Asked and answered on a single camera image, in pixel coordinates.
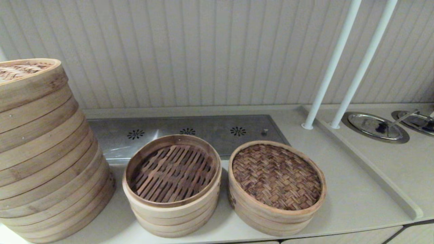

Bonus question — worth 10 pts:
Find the woven bamboo steamer lid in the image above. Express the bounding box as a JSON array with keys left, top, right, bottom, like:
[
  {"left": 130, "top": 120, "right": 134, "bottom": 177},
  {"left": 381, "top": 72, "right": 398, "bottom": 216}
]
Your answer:
[{"left": 228, "top": 140, "right": 327, "bottom": 225}]

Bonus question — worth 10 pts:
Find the large bamboo steamer basket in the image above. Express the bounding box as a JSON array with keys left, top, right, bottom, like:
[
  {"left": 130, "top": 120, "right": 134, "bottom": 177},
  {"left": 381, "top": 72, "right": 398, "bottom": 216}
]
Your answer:
[
  {"left": 0, "top": 195, "right": 116, "bottom": 244},
  {"left": 0, "top": 171, "right": 116, "bottom": 226},
  {"left": 0, "top": 117, "right": 99, "bottom": 187},
  {"left": 0, "top": 81, "right": 86, "bottom": 154},
  {"left": 0, "top": 148, "right": 111, "bottom": 210}
]

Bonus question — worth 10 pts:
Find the beige cabinet door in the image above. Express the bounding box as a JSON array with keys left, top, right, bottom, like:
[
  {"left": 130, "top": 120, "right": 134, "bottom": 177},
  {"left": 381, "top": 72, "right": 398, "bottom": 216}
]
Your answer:
[{"left": 385, "top": 222, "right": 434, "bottom": 244}]

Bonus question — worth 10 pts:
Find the white metal pole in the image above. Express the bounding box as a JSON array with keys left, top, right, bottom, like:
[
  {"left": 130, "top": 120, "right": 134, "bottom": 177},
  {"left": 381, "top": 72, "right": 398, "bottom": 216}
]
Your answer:
[
  {"left": 301, "top": 0, "right": 362, "bottom": 130},
  {"left": 330, "top": 0, "right": 398, "bottom": 129}
]

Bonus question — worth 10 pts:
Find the stainless steel steam plate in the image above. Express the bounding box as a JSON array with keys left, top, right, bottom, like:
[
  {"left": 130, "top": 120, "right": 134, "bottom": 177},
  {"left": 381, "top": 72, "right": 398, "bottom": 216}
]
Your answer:
[{"left": 86, "top": 115, "right": 298, "bottom": 165}]

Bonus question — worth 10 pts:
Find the large woven bamboo lid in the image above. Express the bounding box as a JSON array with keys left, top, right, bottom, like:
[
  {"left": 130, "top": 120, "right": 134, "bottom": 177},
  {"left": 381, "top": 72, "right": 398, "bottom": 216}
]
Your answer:
[{"left": 0, "top": 58, "right": 69, "bottom": 113}]

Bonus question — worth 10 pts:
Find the round steel pot lid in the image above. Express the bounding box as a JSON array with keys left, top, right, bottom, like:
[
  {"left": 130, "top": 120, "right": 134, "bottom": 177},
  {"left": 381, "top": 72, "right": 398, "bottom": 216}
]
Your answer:
[
  {"left": 391, "top": 110, "right": 434, "bottom": 137},
  {"left": 341, "top": 111, "right": 410, "bottom": 144}
]

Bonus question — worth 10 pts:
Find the small bamboo steamer basket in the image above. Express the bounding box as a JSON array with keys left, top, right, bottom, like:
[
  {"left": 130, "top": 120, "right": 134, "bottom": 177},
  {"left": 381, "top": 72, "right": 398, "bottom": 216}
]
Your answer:
[
  {"left": 229, "top": 195, "right": 314, "bottom": 238},
  {"left": 132, "top": 200, "right": 219, "bottom": 239},
  {"left": 122, "top": 134, "right": 223, "bottom": 227}
]

